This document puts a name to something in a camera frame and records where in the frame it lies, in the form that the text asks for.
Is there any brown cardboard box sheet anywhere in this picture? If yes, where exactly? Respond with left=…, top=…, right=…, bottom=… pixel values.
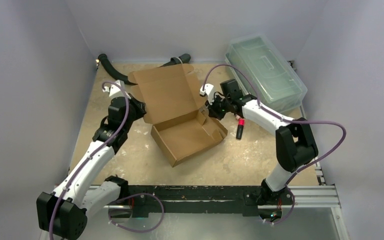
left=128, top=63, right=228, bottom=167

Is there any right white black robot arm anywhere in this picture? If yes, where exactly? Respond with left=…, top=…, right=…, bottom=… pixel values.
left=199, top=79, right=319, bottom=205

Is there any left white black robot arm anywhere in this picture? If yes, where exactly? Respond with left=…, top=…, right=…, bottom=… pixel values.
left=36, top=95, right=146, bottom=240

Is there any black red marker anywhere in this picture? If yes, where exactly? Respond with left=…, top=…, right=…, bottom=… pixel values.
left=235, top=118, right=245, bottom=140

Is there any clear plastic storage bin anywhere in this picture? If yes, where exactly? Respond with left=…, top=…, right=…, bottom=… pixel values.
left=225, top=34, right=308, bottom=114

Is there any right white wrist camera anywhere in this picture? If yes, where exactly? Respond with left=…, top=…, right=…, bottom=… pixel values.
left=199, top=83, right=216, bottom=102

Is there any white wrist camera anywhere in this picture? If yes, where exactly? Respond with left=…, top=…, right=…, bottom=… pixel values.
left=101, top=80, right=131, bottom=100
left=199, top=83, right=216, bottom=102

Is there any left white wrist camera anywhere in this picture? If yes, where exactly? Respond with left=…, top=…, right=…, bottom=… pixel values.
left=101, top=80, right=131, bottom=100

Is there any black corrugated hose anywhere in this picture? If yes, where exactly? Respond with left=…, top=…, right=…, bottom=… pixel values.
left=97, top=53, right=192, bottom=86

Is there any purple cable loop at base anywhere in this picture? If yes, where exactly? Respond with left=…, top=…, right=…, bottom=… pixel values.
left=107, top=191, right=166, bottom=233

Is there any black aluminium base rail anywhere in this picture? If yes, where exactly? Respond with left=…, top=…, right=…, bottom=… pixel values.
left=47, top=184, right=342, bottom=220

